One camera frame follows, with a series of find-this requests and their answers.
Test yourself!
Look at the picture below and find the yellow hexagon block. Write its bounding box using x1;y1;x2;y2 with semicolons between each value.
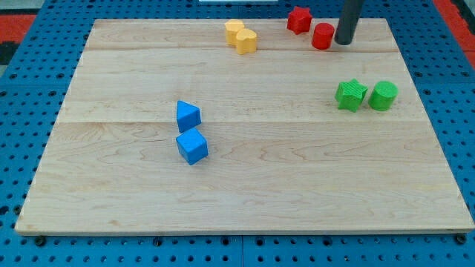
224;19;245;46

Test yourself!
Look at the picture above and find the blue cube block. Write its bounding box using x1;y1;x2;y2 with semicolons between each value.
176;128;209;165

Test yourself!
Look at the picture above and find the blue triangle block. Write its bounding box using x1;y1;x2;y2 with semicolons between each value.
176;100;201;133

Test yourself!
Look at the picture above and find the light wooden board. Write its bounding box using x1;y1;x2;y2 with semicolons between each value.
16;19;474;236

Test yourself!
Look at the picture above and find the yellow heart block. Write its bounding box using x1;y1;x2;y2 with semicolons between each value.
235;28;258;55

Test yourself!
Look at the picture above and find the green star block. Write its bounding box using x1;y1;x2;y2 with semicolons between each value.
335;79;368;113

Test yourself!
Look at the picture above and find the red star block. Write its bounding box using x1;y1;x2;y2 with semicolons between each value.
286;6;312;35

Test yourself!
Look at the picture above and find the red cylinder block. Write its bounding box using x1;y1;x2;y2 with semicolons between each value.
312;22;335;50

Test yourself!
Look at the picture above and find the green cylinder block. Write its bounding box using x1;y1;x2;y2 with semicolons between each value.
368;81;399;111

